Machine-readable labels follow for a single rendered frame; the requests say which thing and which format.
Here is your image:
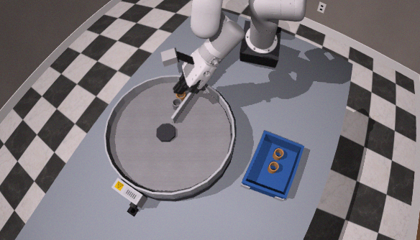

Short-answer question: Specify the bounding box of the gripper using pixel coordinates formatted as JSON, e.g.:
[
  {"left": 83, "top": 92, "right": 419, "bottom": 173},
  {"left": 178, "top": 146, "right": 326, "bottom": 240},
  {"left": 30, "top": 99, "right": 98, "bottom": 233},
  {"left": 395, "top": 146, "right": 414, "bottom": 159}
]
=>
[{"left": 173, "top": 48, "right": 217, "bottom": 94}]

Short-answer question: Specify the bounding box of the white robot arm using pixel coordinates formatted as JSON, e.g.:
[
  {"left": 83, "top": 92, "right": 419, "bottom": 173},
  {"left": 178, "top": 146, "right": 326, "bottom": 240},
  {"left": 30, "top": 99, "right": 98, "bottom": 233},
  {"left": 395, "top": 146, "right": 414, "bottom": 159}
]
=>
[{"left": 161, "top": 0, "right": 306, "bottom": 67}]

